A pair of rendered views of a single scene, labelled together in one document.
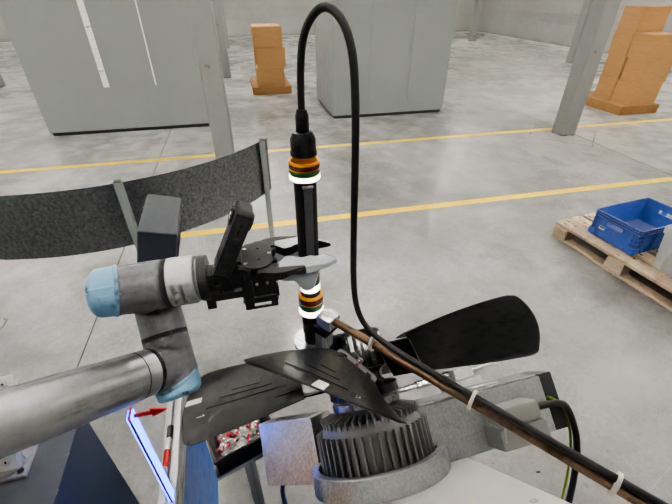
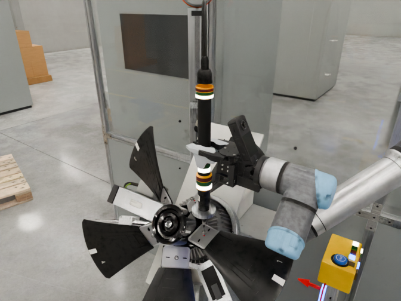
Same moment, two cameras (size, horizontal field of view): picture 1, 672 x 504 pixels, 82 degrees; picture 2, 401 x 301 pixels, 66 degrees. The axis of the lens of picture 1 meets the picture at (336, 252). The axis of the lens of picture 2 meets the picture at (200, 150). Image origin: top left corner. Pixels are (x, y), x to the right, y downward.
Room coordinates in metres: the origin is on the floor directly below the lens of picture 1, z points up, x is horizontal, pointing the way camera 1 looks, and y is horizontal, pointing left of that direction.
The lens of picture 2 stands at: (1.00, 0.58, 1.82)
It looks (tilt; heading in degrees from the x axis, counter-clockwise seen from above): 26 degrees down; 229
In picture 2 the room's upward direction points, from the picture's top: straight up
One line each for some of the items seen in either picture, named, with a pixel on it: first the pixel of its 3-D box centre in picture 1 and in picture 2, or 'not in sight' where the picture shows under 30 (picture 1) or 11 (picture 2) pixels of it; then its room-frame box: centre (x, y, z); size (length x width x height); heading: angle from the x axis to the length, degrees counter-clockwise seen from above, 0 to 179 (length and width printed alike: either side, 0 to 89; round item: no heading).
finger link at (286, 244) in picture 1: (302, 254); (200, 157); (0.54, 0.06, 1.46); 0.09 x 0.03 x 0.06; 113
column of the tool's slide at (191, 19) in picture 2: not in sight; (197, 187); (0.05, -0.51, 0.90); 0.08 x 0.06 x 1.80; 141
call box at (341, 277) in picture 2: not in sight; (339, 263); (0.13, 0.31, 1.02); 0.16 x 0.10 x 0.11; 16
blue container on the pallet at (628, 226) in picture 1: (639, 225); not in sight; (2.70, -2.45, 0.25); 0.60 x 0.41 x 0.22; 110
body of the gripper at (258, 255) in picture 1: (240, 276); (241, 166); (0.49, 0.15, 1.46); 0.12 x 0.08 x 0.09; 103
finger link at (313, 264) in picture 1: (308, 275); (212, 150); (0.48, 0.04, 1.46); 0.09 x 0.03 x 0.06; 93
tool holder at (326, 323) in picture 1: (316, 326); (203, 195); (0.51, 0.04, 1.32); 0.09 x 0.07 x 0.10; 50
